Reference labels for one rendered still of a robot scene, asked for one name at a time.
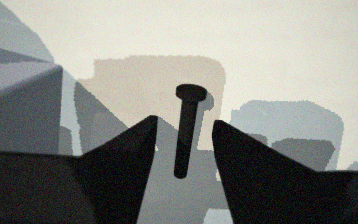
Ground black headed pin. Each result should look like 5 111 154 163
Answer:
174 84 207 179

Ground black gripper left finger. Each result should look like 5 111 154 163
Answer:
0 115 158 224

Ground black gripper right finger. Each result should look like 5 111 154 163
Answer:
212 120 358 224

